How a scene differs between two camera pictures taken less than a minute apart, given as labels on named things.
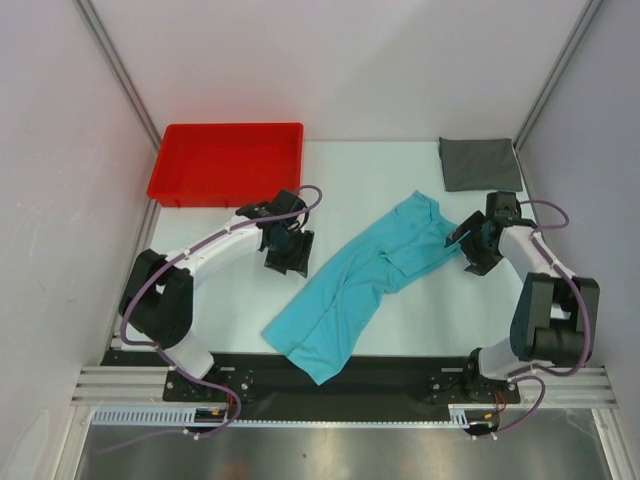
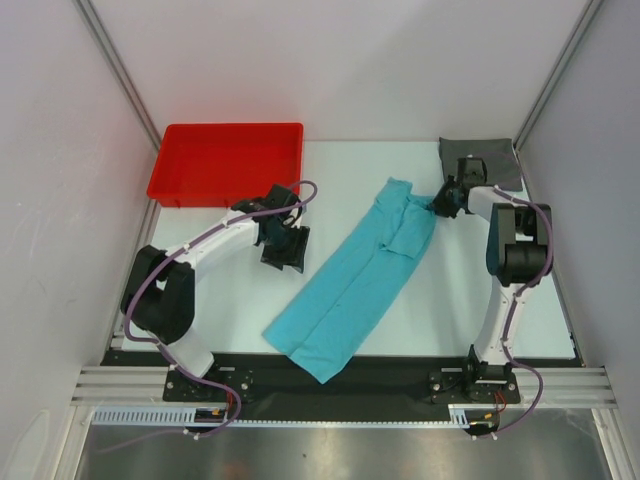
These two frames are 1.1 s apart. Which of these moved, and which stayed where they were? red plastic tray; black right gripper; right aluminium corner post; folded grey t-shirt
Moved: black right gripper
Stayed: right aluminium corner post; red plastic tray; folded grey t-shirt
